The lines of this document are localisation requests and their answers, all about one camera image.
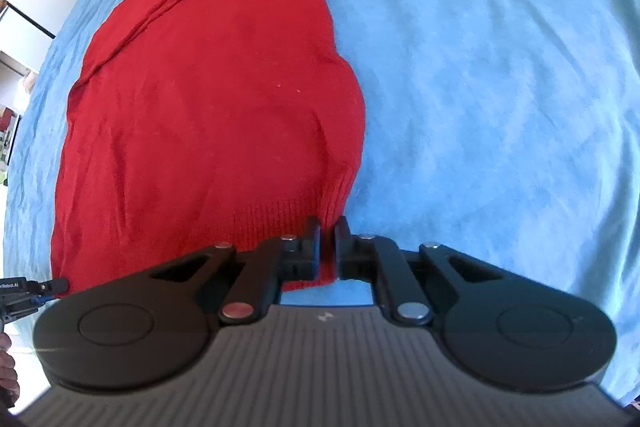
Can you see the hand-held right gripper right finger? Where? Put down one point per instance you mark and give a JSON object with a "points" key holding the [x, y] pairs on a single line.
{"points": [[343, 253]]}

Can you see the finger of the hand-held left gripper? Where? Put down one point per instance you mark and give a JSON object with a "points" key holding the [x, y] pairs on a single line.
{"points": [[54, 287]]}

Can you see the light blue blanket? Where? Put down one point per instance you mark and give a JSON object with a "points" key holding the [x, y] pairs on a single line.
{"points": [[490, 72]]}

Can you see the cluttered shelf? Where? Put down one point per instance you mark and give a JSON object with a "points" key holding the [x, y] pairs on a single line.
{"points": [[14, 117]]}

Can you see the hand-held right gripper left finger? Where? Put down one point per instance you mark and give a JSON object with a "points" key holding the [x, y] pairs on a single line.
{"points": [[312, 253]]}

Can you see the person's left hand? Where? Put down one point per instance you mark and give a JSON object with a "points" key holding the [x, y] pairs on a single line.
{"points": [[7, 372]]}

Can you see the red knit sweater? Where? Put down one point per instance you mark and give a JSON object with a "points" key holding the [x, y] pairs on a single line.
{"points": [[210, 117]]}

